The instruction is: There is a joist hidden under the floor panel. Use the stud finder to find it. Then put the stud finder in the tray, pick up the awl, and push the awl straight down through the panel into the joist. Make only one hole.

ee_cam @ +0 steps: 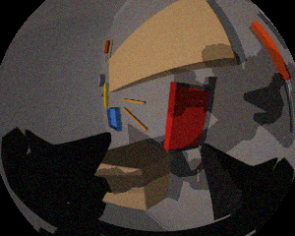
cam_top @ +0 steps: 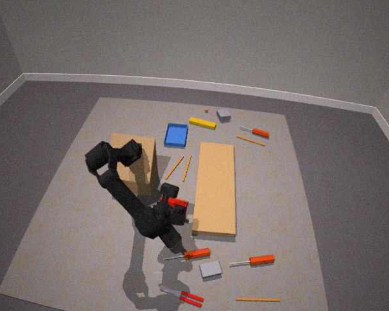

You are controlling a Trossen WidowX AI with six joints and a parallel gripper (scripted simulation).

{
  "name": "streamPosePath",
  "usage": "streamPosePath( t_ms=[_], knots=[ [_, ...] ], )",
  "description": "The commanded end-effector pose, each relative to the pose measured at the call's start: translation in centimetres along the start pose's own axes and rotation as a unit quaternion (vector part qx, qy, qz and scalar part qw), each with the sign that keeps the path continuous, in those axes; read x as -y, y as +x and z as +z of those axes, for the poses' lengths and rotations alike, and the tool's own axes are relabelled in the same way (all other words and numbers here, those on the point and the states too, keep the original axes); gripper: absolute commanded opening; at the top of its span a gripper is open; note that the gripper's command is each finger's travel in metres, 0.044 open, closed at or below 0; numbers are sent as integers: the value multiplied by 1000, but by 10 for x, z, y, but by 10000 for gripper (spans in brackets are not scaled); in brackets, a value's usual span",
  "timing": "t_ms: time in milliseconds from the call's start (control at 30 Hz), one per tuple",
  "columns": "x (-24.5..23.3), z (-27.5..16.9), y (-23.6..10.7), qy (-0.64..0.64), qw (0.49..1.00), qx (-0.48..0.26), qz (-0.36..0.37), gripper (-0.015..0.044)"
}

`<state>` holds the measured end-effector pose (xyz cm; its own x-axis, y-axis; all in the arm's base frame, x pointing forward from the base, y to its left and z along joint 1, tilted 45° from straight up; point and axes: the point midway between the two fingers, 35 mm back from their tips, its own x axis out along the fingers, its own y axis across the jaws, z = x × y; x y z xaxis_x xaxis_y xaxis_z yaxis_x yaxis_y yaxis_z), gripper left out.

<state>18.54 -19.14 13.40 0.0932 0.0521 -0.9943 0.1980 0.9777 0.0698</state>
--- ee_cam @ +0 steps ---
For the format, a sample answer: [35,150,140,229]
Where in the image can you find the orange-handled awl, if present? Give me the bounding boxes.
[251,21,294,137]
[104,40,111,55]

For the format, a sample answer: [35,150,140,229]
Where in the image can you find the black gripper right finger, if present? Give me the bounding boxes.
[200,143,277,220]

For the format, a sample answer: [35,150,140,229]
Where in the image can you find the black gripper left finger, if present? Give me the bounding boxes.
[25,130,111,207]

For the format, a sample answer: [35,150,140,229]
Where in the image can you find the tan wooden panel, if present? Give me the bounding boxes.
[108,0,238,91]

